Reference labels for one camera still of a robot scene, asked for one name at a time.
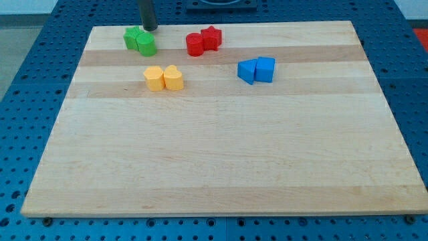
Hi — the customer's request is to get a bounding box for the green star block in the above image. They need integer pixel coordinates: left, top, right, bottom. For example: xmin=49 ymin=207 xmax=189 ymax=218
xmin=123 ymin=26 xmax=144 ymax=51

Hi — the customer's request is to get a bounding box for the red star block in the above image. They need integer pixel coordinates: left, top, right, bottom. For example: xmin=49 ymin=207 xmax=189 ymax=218
xmin=201 ymin=25 xmax=222 ymax=51

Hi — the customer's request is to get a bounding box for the yellow heart block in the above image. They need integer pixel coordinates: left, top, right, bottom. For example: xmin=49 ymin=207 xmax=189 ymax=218
xmin=164 ymin=65 xmax=184 ymax=91

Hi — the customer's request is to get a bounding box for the wooden board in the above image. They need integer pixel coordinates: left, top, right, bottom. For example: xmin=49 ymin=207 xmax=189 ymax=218
xmin=21 ymin=21 xmax=427 ymax=218

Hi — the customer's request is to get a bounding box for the blue triangle block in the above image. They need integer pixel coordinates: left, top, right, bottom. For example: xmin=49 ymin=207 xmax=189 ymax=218
xmin=237 ymin=59 xmax=257 ymax=85

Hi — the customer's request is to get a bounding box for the blue cube block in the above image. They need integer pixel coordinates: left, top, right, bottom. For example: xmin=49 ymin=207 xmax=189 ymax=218
xmin=255 ymin=57 xmax=276 ymax=82

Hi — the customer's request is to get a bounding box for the yellow hexagon block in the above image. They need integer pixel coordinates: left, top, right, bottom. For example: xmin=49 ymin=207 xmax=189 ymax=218
xmin=143 ymin=66 xmax=165 ymax=92

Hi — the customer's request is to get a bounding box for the red cylinder block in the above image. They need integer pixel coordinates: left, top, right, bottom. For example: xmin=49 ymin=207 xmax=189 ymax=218
xmin=185 ymin=33 xmax=204 ymax=57

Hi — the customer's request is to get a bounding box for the green cylinder block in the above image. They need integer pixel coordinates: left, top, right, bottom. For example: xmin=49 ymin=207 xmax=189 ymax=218
xmin=136 ymin=33 xmax=157 ymax=57

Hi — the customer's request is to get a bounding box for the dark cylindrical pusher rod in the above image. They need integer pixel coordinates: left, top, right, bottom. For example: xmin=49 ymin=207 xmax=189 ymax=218
xmin=136 ymin=0 xmax=158 ymax=31

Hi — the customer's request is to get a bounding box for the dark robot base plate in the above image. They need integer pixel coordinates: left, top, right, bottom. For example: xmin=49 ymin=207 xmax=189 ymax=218
xmin=185 ymin=0 xmax=257 ymax=12

